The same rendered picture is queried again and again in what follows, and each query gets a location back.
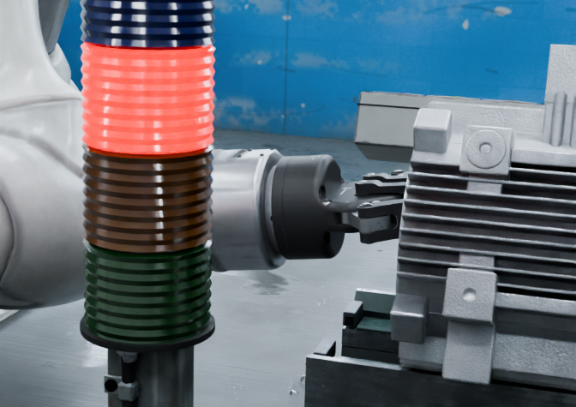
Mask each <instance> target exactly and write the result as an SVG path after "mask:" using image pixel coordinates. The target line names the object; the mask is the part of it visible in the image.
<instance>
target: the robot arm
mask: <svg viewBox="0 0 576 407"><path fill-rule="evenodd" d="M69 2H70V0H0V309H3V310H23V309H36V308H49V307H55V306H59V305H64V304H68V303H71V302H76V301H79V300H81V299H84V292H85V288H84V281H85V277H84V275H83V272H84V270H85V267H84V265H83V261H84V259H85V256H84V254H83V250H84V248H85V245H84V243H83V239H84V237H83V232H84V230H85V228H84V226H83V221H84V219H85V218H84V216H83V214H82V213H83V210H84V208H85V207H84V205H83V203H82V201H83V199H84V197H85V195H84V194H83V192H82V190H83V187H84V183H83V181H82V178H83V176H84V172H83V170H82V166H83V165H84V161H83V159H82V154H83V153H84V150H83V148H82V144H83V143H84V142H83V141H82V139H81V138H82V136H83V135H84V133H83V130H82V128H81V126H82V124H83V123H84V121H83V119H82V117H81V115H82V113H83V111H84V110H83V108H82V106H81V103H82V101H83V99H84V98H83V97H82V95H81V92H80V91H79V89H78V88H77V86H76V85H75V83H74V82H73V81H72V80H71V79H70V77H71V71H70V67H69V63H68V61H67V59H66V57H65V55H64V54H63V52H62V50H61V48H60V46H59V45H58V43H57V40H58V37H59V34H60V32H61V29H62V25H63V21H64V18H65V16H66V13H67V10H68V6H69ZM212 154H213V162H212V166H213V172H212V174H211V175H212V177H213V183H212V185H211V186H212V188H213V193H212V196H211V197H212V199H213V204H212V206H211V208H212V210H213V215H212V217H211V220H212V221H213V226H212V228H211V231H212V233H213V236H212V239H213V242H212V244H211V248H212V251H213V252H212V254H211V256H210V257H211V259H212V265H211V266H210V268H211V270H212V271H214V272H227V271H248V270H275V269H278V268H280V267H281V266H283V265H284V264H285V262H286V260H317V259H332V258H333V257H335V256H336V255H337V254H338V253H339V251H340V250H341V248H342V245H343V242H344V239H345V233H357V232H359V235H360V242H361V243H366V244H373V243H375V242H383V241H388V240H393V239H399V228H400V221H401V214H402V207H403V201H404V195H405V185H406V181H407V176H408V175H407V174H408V171H402V170H396V171H393V172H391V176H389V175H388V174H386V173H383V172H382V173H369V174H365V175H363V180H362V181H355V182H353V183H347V182H346V181H345V180H344V179H343V177H342V176H341V174H340V173H341V170H340V168H339V165H338V163H337V161H336V160H335V159H334V158H333V157H332V156H330V155H326V154H322V155H306V156H289V157H283V156H282V155H281V154H280V153H279V152H278V151H277V150H276V149H274V148H273V147H270V149H261V150H252V149H248V150H245V149H237V150H222V149H213V150H212Z"/></svg>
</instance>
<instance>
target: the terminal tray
mask: <svg viewBox="0 0 576 407"><path fill-rule="evenodd" d="M544 103H545V109H544V118H543V133H542V142H543V143H549V144H550V145H551V146H552V147H560V146H561V145H562V144H564V145H569V146H570V147H571V148H575V149H576V45H550V51H549V66H548V74H547V83H546V92H545V100H544Z"/></svg>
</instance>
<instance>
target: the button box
mask: <svg viewBox="0 0 576 407"><path fill-rule="evenodd" d="M431 101H438V102H450V103H462V104H474V105H497V106H509V107H521V108H533V109H545V104H540V105H538V104H537V103H530V102H518V101H506V100H493V99H483V100H480V99H472V98H458V97H448V96H435V95H427V96H423V95H422V94H410V93H387V92H374V91H373V92H372V93H371V92H369V91H365V92H361V93H360V97H359V103H357V105H358V110H357V122H356V129H355V135H354V144H355V145H356V146H357V147H358V149H359V150H360V151H361V152H362V153H363V155H364V156H365V157H366V158H367V159H371V160H380V161H390V162H400V163H410V160H411V157H412V154H413V126H414V123H415V121H416V118H417V113H418V111H419V109H421V108H427V109H428V107H429V102H431Z"/></svg>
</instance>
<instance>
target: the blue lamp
mask: <svg viewBox="0 0 576 407"><path fill-rule="evenodd" d="M80 4H81V7H82V12H81V18H82V20H83V22H82V24H81V30H82V32H83V34H82V36H81V40H82V41H83V42H84V43H86V44H88V45H93V46H98V47H105V48H114V49H127V50H156V51H164V50H189V49H199V48H205V47H208V46H210V45H212V44H214V43H215V42H216V41H215V39H214V37H213V35H214V33H215V31H216V29H215V27H214V21H215V19H216V17H215V14H214V10H215V8H216V4H215V2H214V0H81V2H80Z"/></svg>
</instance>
